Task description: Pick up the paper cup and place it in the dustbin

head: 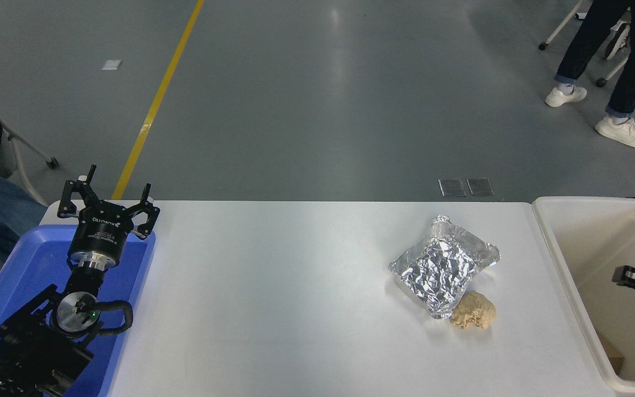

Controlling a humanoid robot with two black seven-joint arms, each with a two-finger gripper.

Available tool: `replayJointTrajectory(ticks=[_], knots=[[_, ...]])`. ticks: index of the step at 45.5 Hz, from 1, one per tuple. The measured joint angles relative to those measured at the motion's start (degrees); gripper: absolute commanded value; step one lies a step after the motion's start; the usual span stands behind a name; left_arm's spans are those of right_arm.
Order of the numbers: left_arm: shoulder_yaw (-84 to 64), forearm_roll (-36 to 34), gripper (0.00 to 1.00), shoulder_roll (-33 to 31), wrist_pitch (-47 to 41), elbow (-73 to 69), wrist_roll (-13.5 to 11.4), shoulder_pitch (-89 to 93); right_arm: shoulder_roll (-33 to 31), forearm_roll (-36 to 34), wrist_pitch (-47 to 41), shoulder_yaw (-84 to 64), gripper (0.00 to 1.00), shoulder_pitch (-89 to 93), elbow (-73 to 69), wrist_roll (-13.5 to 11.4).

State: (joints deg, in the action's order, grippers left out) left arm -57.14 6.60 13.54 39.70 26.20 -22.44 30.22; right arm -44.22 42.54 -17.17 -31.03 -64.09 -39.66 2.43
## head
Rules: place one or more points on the dark shoe sole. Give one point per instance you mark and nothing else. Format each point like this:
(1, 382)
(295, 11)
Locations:
(617, 38)

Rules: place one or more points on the white wheeled furniture frame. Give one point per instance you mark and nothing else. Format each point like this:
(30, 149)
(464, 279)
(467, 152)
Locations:
(556, 27)

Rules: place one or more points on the blue plastic tray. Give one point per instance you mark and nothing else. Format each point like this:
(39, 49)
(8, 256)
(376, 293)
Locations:
(25, 259)

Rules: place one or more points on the grey metal floor plate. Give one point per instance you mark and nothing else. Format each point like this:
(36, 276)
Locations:
(451, 187)
(480, 186)

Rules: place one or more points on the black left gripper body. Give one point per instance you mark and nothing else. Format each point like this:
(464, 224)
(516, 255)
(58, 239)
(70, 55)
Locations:
(102, 234)

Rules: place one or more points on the crumpled silver foil tray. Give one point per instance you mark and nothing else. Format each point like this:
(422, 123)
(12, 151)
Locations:
(437, 270)

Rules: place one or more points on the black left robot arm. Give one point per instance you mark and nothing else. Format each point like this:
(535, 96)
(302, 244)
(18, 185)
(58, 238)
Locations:
(31, 342)

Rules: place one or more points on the large pale plastic bin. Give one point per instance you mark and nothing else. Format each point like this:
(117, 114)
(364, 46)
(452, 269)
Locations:
(598, 231)

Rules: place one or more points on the crumpled tan paper ball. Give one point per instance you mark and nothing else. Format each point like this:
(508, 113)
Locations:
(474, 311)

